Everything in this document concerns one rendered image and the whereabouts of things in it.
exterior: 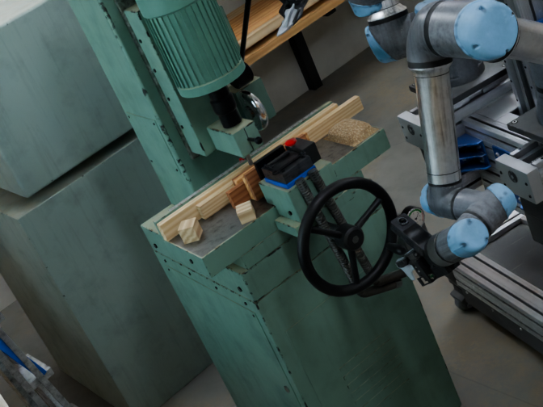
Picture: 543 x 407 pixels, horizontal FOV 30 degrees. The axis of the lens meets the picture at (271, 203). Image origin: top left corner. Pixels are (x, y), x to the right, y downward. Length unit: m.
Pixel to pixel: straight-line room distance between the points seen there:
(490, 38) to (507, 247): 1.32
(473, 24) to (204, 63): 0.70
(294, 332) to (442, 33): 0.91
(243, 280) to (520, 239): 1.12
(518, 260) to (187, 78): 1.26
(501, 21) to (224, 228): 0.85
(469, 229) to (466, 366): 1.14
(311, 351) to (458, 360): 0.72
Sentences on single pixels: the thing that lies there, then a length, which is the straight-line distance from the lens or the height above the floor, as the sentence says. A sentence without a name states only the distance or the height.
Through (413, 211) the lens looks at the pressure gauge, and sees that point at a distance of 2.66.
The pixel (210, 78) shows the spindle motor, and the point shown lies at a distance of 2.43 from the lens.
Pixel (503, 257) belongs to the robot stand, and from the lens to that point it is 3.23.
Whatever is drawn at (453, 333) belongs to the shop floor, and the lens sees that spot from 3.34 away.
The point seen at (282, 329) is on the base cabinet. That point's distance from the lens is 2.58.
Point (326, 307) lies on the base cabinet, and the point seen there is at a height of 0.57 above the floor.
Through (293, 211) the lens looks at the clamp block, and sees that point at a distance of 2.40.
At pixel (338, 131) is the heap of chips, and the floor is 0.93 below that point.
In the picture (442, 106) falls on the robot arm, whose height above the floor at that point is 1.08.
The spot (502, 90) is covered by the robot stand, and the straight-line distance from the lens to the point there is 2.99.
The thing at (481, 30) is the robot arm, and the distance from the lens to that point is 2.04.
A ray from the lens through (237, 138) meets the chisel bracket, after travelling 2.52.
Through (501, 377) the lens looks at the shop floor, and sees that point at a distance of 3.12.
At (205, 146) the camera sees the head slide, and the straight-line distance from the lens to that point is 2.63.
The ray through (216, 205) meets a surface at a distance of 2.57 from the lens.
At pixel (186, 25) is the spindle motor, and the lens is 2.39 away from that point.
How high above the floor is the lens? 1.99
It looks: 26 degrees down
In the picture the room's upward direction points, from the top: 25 degrees counter-clockwise
